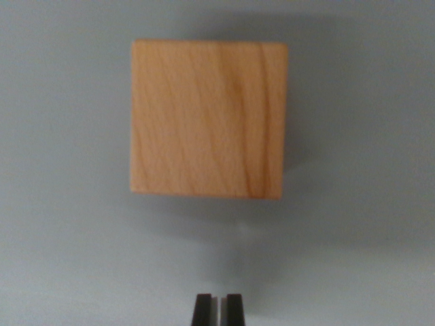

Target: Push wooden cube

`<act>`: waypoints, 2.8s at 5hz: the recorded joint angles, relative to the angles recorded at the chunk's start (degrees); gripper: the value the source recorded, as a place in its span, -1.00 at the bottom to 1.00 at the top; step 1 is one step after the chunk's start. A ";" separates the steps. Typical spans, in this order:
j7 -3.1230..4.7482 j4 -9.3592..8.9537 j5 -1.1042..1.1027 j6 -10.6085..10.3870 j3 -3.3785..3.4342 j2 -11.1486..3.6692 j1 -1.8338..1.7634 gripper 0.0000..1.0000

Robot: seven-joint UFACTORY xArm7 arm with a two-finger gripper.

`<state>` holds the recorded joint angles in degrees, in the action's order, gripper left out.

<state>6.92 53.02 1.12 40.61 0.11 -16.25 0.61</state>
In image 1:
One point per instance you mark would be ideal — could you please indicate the grey plastic bin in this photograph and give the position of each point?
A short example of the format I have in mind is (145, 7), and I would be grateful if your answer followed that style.
(367, 136)

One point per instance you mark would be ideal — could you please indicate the wooden cube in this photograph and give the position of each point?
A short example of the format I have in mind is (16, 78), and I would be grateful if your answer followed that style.
(208, 119)

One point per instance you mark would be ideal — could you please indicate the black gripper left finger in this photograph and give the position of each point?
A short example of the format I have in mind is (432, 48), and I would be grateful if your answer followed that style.
(203, 310)

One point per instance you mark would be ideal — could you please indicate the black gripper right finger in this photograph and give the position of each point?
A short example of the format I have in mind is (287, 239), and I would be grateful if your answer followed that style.
(234, 310)

